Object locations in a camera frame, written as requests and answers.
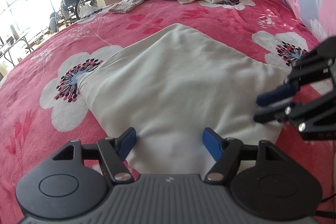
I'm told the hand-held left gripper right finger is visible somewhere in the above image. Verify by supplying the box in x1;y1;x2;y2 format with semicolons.
203;128;282;184

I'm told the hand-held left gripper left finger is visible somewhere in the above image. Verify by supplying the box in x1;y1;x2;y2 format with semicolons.
52;127;137;184

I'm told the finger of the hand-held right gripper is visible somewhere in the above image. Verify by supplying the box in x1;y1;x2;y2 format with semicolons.
253;88;336;142
257;35;336;106

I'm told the cream sweatshirt with orange print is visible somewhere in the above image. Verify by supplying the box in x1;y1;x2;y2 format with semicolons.
76;23;292;177

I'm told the pink floral blanket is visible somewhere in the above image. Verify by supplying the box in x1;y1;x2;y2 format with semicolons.
0;0;336;224

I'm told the white plastic bag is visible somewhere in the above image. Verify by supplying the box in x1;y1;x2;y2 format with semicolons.
78;5;97;18

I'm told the grey swivel chair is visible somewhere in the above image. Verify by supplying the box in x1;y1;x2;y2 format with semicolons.
49;11;59;34

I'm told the folding table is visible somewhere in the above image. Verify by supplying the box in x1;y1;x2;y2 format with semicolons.
0;32;34;67

